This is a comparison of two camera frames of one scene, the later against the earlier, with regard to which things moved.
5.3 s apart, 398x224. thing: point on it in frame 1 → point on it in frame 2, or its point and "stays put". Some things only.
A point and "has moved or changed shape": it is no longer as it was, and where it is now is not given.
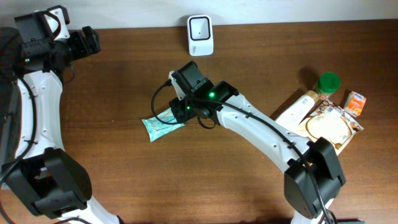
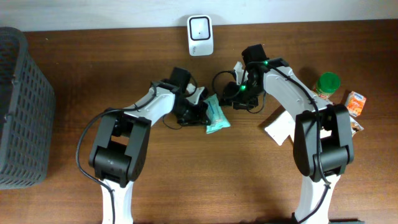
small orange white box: [354, 104] stays put
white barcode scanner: [200, 35] stays put
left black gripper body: [74, 48] → [188, 111]
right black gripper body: [186, 106] → [247, 93]
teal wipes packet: [155, 128] has moved or changed shape
